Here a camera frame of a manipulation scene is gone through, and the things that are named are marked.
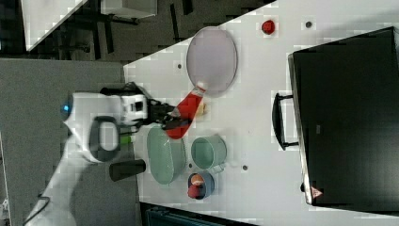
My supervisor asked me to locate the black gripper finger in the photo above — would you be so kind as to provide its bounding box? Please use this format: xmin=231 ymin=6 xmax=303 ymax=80
xmin=161 ymin=119 xmax=191 ymax=130
xmin=157 ymin=104 xmax=181 ymax=117

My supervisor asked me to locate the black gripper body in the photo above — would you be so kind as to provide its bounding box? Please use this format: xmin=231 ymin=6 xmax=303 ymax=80
xmin=146 ymin=99 xmax=169 ymax=124

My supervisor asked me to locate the red felt ketchup bottle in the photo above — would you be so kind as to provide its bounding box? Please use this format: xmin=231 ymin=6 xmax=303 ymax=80
xmin=166 ymin=81 xmax=208 ymax=139

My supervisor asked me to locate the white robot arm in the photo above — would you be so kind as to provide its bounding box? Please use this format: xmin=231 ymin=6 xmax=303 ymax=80
xmin=23 ymin=88 xmax=191 ymax=226

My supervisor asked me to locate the black toaster oven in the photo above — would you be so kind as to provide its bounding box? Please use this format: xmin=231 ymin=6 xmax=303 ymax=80
xmin=287 ymin=27 xmax=399 ymax=216

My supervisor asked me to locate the teal oval bowl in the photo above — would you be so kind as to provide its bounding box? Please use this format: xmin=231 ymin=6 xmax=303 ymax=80
xmin=147 ymin=126 xmax=186 ymax=185

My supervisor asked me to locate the small yellow toy piece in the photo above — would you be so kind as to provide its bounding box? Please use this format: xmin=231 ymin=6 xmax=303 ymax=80
xmin=196 ymin=102 xmax=207 ymax=116

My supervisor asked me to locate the teal cup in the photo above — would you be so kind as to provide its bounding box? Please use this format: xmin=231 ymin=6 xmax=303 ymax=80
xmin=191 ymin=135 xmax=227 ymax=173

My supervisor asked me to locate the orange toy fruit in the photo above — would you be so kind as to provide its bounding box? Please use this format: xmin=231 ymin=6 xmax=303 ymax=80
xmin=190 ymin=174 xmax=204 ymax=186

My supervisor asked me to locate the black cylinder stand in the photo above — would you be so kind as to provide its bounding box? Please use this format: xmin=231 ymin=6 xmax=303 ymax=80
xmin=109 ymin=159 xmax=146 ymax=182

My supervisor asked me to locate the round lavender plate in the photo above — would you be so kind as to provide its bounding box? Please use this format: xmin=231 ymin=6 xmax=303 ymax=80
xmin=186 ymin=26 xmax=238 ymax=97

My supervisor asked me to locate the red toy fruit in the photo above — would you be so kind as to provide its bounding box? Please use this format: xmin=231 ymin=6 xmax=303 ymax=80
xmin=187 ymin=185 xmax=202 ymax=199

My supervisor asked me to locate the blue bowl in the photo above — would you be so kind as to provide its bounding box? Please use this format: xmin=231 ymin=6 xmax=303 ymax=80
xmin=187 ymin=171 xmax=215 ymax=200

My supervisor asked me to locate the red toy strawberry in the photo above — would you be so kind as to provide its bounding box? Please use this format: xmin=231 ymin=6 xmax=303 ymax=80
xmin=262 ymin=20 xmax=276 ymax=35

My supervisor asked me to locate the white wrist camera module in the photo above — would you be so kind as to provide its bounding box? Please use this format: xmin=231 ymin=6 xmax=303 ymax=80
xmin=121 ymin=94 xmax=148 ymax=125

